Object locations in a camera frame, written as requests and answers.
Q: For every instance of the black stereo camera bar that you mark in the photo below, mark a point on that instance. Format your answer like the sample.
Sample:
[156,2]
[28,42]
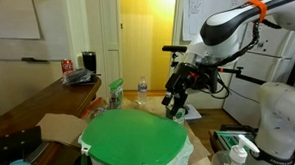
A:
[174,48]

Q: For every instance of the whiteboard with tray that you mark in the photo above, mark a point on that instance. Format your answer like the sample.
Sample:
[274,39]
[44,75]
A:
[29,49]

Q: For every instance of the green trash can lid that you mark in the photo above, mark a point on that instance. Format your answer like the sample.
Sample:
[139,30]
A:
[135,138]

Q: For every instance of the plain white whiteboard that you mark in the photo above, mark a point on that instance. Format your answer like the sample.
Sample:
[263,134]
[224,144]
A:
[13,13]

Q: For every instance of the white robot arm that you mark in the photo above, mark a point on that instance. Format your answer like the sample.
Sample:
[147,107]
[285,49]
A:
[230,22]

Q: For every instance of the clear pump sanitizer bottle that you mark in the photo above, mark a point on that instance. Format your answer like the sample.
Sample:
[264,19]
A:
[239,153]

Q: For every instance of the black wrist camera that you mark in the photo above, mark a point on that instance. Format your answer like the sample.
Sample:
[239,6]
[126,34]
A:
[170,88]

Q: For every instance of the black wrist mount box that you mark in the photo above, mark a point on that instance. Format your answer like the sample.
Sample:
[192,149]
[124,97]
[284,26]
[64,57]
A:
[211,78]

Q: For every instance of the pale paper napkin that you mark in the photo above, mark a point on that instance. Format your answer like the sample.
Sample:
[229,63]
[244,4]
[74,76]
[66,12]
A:
[194,114]

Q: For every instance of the handwritten paper sheet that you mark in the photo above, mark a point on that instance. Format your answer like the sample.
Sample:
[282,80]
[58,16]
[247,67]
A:
[190,14]

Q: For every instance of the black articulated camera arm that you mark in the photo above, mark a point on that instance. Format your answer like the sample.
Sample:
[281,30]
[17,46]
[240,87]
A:
[231,70]

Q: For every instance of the red soda can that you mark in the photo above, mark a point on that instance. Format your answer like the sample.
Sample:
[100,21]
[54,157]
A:
[67,66]

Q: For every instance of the light blue round object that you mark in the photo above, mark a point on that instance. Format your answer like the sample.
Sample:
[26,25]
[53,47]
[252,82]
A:
[20,163]

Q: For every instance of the brown wooden table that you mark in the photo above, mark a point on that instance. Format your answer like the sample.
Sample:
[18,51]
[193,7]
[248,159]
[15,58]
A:
[36,104]

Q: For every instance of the white refrigerator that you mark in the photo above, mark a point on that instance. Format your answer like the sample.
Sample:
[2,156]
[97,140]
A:
[271,64]

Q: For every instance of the crumpled clear plastic bag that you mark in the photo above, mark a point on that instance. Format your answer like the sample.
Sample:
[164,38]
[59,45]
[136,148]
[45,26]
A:
[79,77]

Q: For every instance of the black tumbler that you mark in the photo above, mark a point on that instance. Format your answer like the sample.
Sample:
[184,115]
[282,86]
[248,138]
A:
[89,61]

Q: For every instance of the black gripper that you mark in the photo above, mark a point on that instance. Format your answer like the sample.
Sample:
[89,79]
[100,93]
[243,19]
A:
[192,79]

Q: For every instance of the white panel door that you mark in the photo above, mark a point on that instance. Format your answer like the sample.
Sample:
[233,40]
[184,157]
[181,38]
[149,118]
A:
[109,41]

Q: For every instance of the green snack pouch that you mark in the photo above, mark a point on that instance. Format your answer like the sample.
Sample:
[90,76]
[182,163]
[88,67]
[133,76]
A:
[115,94]

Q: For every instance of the clear plastic water bottle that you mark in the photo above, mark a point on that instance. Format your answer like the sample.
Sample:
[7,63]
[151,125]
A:
[142,90]

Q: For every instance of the black whiteboard eraser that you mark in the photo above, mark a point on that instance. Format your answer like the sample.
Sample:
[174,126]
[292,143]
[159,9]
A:
[35,59]

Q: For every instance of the red strip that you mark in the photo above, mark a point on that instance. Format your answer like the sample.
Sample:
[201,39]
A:
[92,107]

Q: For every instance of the black riveted case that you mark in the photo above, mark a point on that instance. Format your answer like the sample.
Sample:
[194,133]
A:
[11,143]

